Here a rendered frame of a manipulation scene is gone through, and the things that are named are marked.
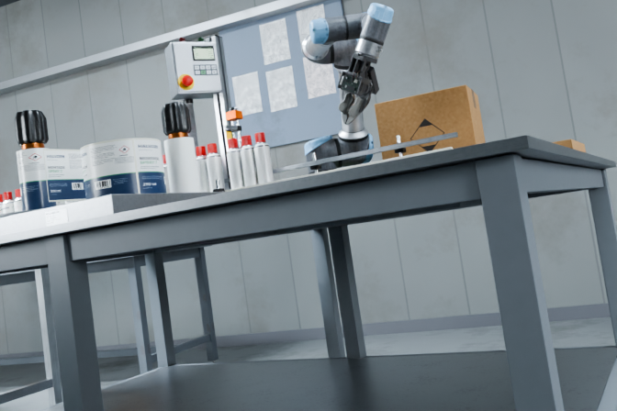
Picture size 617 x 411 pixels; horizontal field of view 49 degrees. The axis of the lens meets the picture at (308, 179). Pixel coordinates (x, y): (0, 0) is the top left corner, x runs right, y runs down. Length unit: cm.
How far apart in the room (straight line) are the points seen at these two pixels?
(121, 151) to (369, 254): 314
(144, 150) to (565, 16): 330
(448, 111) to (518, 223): 112
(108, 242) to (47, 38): 487
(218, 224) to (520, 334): 59
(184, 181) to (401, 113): 72
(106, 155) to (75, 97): 429
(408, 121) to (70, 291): 115
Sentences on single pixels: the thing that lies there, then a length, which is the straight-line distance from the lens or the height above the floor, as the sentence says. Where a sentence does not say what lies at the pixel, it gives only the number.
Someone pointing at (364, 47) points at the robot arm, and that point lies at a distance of 202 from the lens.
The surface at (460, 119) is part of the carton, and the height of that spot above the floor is 102.
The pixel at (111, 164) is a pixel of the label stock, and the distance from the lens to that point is 170.
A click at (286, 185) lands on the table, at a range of 119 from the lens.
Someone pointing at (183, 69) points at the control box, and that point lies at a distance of 247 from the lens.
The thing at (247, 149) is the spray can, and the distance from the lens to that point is 223.
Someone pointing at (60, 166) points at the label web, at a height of 102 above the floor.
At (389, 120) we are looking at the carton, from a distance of 220.
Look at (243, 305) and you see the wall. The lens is 508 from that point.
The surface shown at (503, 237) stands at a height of 68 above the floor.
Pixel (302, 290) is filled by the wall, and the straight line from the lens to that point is 486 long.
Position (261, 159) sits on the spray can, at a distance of 221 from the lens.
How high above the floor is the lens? 73
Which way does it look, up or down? 5 degrees up
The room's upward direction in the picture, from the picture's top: 8 degrees counter-clockwise
